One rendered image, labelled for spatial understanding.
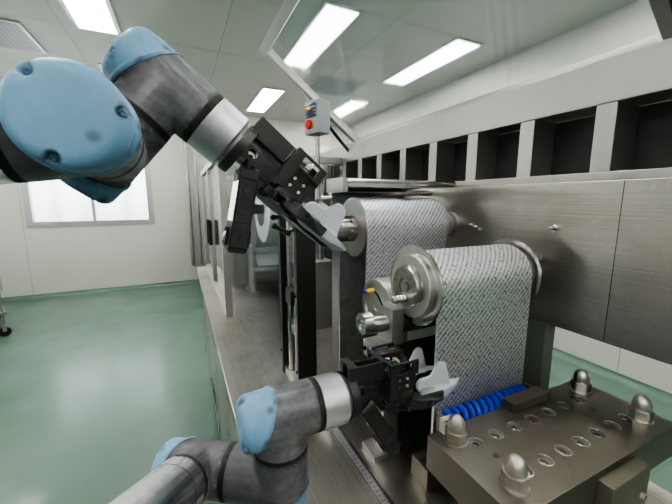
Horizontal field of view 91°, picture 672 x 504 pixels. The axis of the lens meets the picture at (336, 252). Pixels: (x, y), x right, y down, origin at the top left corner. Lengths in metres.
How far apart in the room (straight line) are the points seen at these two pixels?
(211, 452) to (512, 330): 0.57
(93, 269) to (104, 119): 5.92
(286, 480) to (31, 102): 0.48
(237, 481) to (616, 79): 0.88
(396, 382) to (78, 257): 5.87
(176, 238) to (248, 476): 5.57
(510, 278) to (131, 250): 5.75
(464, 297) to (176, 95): 0.52
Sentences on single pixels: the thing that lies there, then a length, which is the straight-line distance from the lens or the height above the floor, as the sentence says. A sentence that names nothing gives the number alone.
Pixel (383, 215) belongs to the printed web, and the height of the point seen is 1.37.
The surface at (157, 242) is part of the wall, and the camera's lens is 6.02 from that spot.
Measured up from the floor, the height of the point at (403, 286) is 1.25.
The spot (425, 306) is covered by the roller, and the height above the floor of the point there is 1.23.
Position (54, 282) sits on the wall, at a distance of 6.33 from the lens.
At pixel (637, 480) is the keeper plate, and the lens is 0.72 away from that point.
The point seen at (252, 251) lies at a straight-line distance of 1.49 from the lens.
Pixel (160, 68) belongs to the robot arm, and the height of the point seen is 1.55.
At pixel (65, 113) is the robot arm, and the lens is 0.30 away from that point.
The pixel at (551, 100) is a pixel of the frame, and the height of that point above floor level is 1.61.
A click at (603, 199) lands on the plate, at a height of 1.41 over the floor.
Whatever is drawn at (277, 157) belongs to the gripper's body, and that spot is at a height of 1.46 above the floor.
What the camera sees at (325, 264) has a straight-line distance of 1.27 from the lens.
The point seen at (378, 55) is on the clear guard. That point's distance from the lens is 1.11.
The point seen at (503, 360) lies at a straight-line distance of 0.76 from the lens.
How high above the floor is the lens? 1.41
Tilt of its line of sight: 9 degrees down
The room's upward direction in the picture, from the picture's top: straight up
